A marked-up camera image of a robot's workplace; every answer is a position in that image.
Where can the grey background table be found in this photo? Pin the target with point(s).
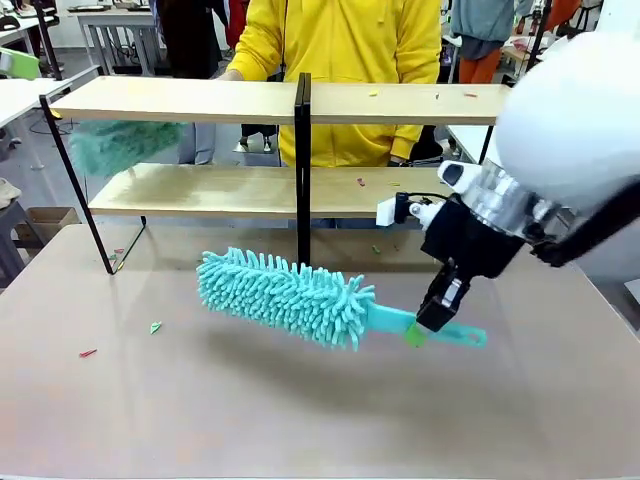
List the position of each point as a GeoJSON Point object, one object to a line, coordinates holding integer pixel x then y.
{"type": "Point", "coordinates": [120, 17]}

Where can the light green flat object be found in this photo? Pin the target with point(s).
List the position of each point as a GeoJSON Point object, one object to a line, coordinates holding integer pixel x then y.
{"type": "Point", "coordinates": [22, 64]}

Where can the teal chenille duster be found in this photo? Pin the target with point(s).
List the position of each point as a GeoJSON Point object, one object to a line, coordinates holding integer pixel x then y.
{"type": "Point", "coordinates": [280, 295]}

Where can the dark green chenille duster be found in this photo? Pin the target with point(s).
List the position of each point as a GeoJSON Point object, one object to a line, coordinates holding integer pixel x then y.
{"type": "Point", "coordinates": [125, 145]}

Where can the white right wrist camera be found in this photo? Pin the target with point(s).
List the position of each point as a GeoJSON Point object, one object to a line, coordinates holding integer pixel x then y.
{"type": "Point", "coordinates": [390, 212]}

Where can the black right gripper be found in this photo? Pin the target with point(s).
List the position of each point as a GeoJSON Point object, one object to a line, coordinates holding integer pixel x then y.
{"type": "Point", "coordinates": [475, 245]}

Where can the white side table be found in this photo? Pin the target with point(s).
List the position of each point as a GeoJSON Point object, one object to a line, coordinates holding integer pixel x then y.
{"type": "Point", "coordinates": [20, 95]}
{"type": "Point", "coordinates": [467, 142]}

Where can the cardboard box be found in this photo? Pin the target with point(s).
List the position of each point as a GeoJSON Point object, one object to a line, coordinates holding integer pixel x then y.
{"type": "Point", "coordinates": [47, 222]}

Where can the person's right hand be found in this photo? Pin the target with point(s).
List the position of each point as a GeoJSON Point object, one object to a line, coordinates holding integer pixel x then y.
{"type": "Point", "coordinates": [231, 76]}

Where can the wooden background table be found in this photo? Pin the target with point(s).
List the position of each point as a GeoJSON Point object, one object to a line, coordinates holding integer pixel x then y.
{"type": "Point", "coordinates": [517, 52]}

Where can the orange garment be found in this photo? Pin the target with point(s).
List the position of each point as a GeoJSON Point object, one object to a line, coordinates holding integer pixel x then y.
{"type": "Point", "coordinates": [562, 12]}

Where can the white background table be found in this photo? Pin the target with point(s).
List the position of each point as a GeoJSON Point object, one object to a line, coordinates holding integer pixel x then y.
{"type": "Point", "coordinates": [15, 30]}

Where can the wooden shelf unit black frame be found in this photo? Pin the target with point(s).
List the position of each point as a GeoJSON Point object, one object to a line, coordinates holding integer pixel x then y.
{"type": "Point", "coordinates": [175, 107]}
{"type": "Point", "coordinates": [425, 107]}

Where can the person in dark clothes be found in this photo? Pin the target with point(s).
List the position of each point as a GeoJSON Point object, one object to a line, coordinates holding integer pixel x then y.
{"type": "Point", "coordinates": [192, 40]}

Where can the grey stool beige cushion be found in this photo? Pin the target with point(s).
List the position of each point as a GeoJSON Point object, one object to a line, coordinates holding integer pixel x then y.
{"type": "Point", "coordinates": [10, 220]}

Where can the person in yellow hoodie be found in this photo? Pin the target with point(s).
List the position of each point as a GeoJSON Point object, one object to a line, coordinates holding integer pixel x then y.
{"type": "Point", "coordinates": [345, 40]}

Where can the person in grey hoodie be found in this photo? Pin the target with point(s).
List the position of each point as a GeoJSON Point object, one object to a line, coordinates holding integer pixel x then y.
{"type": "Point", "coordinates": [475, 20]}

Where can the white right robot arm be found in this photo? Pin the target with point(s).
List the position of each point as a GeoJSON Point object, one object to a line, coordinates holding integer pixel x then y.
{"type": "Point", "coordinates": [575, 125]}

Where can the yellow sleeved right forearm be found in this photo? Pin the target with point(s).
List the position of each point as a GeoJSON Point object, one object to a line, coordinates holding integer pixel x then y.
{"type": "Point", "coordinates": [250, 55]}

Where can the black metal stand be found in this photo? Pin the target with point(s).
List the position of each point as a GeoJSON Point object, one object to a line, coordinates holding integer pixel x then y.
{"type": "Point", "coordinates": [537, 40]}

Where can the yellow sleeved left forearm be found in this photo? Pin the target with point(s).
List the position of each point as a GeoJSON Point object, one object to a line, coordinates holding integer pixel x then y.
{"type": "Point", "coordinates": [410, 142]}

